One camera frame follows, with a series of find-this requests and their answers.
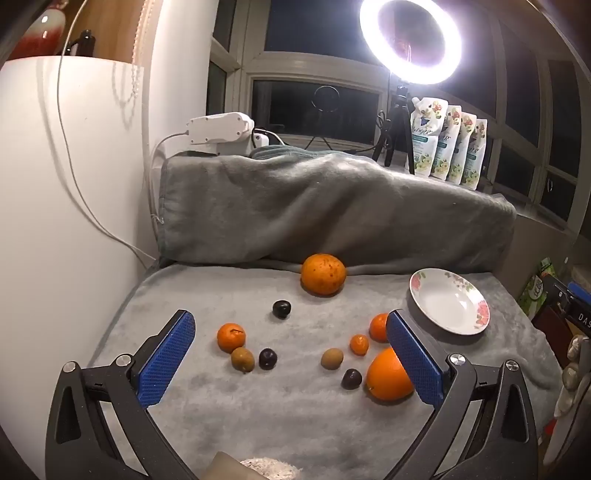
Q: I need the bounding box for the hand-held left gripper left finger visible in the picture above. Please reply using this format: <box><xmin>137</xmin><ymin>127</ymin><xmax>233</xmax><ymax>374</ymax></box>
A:
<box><xmin>45</xmin><ymin>309</ymin><xmax>197</xmax><ymax>480</ymax></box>

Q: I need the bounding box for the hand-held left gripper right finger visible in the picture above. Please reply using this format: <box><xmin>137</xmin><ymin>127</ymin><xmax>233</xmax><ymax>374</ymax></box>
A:
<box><xmin>385</xmin><ymin>309</ymin><xmax>539</xmax><ymax>480</ymax></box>

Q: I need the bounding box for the large smooth orange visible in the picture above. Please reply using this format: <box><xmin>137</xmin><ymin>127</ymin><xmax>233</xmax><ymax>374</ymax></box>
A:
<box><xmin>367</xmin><ymin>347</ymin><xmax>415</xmax><ymax>401</ymax></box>

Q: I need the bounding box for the medium tangerine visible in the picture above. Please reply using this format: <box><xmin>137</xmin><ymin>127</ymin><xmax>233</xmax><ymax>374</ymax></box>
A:
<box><xmin>369</xmin><ymin>313</ymin><xmax>391</xmax><ymax>343</ymax></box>

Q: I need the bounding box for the floral white plate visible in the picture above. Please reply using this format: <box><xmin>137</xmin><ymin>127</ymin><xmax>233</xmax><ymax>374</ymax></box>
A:
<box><xmin>409</xmin><ymin>268</ymin><xmax>490</xmax><ymax>335</ymax></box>

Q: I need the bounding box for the tangerine with stem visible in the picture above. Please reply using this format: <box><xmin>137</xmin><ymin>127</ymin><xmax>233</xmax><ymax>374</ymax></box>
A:
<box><xmin>217</xmin><ymin>323</ymin><xmax>246</xmax><ymax>354</ymax></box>

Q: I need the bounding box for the large speckled orange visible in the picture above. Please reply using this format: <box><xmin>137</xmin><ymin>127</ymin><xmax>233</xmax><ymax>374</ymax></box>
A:
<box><xmin>301</xmin><ymin>253</ymin><xmax>347</xmax><ymax>296</ymax></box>

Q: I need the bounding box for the red cardboard box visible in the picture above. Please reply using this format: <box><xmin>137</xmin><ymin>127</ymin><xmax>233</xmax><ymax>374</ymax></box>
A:
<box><xmin>531</xmin><ymin>305</ymin><xmax>578</xmax><ymax>370</ymax></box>

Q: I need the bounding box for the green carton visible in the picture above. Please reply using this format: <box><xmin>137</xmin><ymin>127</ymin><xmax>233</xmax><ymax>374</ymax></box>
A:
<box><xmin>517</xmin><ymin>257</ymin><xmax>560</xmax><ymax>320</ymax></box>

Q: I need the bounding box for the white fuzzy cloth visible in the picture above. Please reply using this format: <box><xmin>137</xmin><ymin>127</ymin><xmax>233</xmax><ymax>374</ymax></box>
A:
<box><xmin>239</xmin><ymin>457</ymin><xmax>302</xmax><ymax>480</ymax></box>

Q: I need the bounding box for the white crumpled bag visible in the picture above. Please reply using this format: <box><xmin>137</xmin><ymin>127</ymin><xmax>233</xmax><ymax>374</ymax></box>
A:
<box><xmin>553</xmin><ymin>335</ymin><xmax>589</xmax><ymax>418</ymax></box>

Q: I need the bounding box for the white cabinet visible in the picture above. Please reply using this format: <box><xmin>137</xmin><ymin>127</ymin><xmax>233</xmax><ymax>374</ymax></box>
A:
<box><xmin>0</xmin><ymin>55</ymin><xmax>160</xmax><ymax>462</ymax></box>

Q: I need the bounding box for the black box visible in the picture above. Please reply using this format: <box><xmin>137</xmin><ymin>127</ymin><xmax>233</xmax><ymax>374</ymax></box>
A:
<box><xmin>551</xmin><ymin>281</ymin><xmax>591</xmax><ymax>333</ymax></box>

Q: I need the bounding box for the grey fleece blanket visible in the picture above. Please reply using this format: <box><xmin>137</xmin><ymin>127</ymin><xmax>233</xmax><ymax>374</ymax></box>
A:
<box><xmin>88</xmin><ymin>145</ymin><xmax>561</xmax><ymax>480</ymax></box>

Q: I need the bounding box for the floral white refill pouch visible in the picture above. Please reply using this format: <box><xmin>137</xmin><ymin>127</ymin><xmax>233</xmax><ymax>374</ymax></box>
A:
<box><xmin>450</xmin><ymin>112</ymin><xmax>477</xmax><ymax>186</ymax></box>
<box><xmin>431</xmin><ymin>106</ymin><xmax>462</xmax><ymax>182</ymax></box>
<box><xmin>410</xmin><ymin>97</ymin><xmax>438</xmax><ymax>177</ymax></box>
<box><xmin>466</xmin><ymin>119</ymin><xmax>489</xmax><ymax>191</ymax></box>

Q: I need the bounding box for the white power strip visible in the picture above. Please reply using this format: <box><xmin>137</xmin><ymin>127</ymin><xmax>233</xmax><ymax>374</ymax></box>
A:
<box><xmin>185</xmin><ymin>111</ymin><xmax>256</xmax><ymax>157</ymax></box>

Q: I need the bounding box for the black tripod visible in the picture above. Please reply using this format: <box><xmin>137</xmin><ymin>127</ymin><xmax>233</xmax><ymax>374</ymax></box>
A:
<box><xmin>372</xmin><ymin>83</ymin><xmax>414</xmax><ymax>167</ymax></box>

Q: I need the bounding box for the red and white vase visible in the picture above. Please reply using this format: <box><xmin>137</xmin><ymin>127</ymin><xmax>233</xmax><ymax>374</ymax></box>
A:
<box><xmin>17</xmin><ymin>0</ymin><xmax>71</xmax><ymax>58</ymax></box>

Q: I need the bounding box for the white power strip cable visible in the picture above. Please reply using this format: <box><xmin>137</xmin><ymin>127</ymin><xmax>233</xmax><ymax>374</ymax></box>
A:
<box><xmin>148</xmin><ymin>133</ymin><xmax>190</xmax><ymax>224</ymax></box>

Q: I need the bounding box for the long thin white cable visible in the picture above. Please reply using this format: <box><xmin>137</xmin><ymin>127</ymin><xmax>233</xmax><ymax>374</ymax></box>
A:
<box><xmin>57</xmin><ymin>9</ymin><xmax>158</xmax><ymax>265</ymax></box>

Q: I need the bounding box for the white bead string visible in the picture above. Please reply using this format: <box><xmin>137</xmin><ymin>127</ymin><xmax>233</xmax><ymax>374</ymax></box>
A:
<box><xmin>130</xmin><ymin>0</ymin><xmax>154</xmax><ymax>97</ymax></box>

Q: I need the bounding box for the ring light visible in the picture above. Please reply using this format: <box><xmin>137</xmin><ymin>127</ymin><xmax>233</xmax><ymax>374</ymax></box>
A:
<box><xmin>359</xmin><ymin>0</ymin><xmax>462</xmax><ymax>86</ymax></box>

